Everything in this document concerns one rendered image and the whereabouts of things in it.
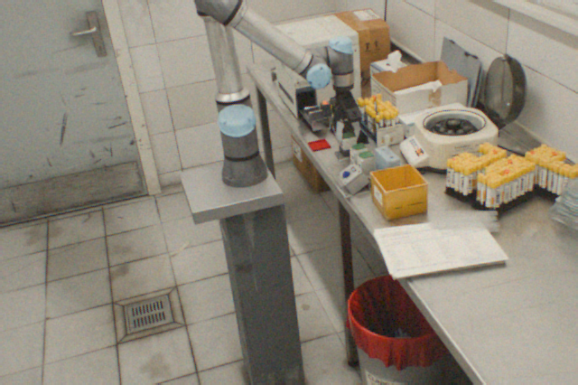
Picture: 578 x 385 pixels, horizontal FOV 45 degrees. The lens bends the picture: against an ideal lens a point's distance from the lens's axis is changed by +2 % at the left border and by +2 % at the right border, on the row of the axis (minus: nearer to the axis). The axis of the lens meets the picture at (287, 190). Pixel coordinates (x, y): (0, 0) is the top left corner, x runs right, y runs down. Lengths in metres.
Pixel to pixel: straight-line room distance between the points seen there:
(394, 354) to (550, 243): 0.65
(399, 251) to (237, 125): 0.64
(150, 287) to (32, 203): 1.05
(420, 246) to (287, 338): 0.83
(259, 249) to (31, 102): 1.95
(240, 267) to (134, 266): 1.33
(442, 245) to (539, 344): 0.40
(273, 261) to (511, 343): 0.96
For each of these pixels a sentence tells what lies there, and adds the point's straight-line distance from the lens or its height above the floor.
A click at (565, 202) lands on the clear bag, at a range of 2.04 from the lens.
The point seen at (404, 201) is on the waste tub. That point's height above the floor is 0.93.
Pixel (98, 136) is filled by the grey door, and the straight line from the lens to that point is 3.99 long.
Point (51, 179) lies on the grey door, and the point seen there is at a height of 0.24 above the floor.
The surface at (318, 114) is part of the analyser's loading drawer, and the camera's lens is 2.62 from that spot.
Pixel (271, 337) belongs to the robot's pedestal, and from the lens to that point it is 2.55.
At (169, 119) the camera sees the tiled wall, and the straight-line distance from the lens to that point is 4.04.
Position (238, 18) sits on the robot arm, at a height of 1.44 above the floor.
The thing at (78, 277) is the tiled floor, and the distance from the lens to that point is 3.63.
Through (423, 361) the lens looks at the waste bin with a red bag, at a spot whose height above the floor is 0.34.
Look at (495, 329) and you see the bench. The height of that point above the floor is 0.88.
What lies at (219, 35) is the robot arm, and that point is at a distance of 2.19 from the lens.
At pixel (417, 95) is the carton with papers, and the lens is 2.54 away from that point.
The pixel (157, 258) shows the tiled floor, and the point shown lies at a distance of 3.59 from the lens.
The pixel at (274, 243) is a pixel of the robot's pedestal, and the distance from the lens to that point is 2.31.
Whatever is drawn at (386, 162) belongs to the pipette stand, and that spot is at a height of 0.97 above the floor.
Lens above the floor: 2.00
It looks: 30 degrees down
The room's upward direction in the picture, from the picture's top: 7 degrees counter-clockwise
